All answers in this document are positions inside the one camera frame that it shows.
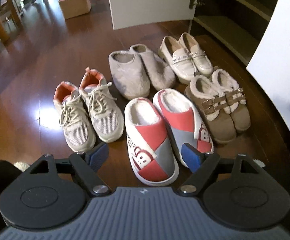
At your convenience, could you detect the white mesh sneaker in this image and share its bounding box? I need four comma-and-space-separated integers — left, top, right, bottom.
79, 67, 124, 143
53, 81, 96, 152

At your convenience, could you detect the beige loafer with buckle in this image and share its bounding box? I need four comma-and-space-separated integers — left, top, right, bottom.
179, 33, 214, 77

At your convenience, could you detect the cardboard box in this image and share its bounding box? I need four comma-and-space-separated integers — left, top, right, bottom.
59, 0, 92, 20

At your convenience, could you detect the red grey cartoon slipper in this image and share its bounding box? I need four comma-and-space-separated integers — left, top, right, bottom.
124, 98, 179, 187

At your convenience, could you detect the white cabinet door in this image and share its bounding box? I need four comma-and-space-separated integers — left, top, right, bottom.
109, 0, 196, 30

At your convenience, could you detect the brown fleece buckle shoe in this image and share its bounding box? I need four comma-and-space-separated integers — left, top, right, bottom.
185, 75, 237, 144

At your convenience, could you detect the metal door hinge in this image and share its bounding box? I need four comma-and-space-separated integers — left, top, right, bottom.
189, 0, 205, 9

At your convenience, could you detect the grey plush slipper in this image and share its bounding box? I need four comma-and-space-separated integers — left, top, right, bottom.
108, 50, 150, 100
129, 44, 176, 91

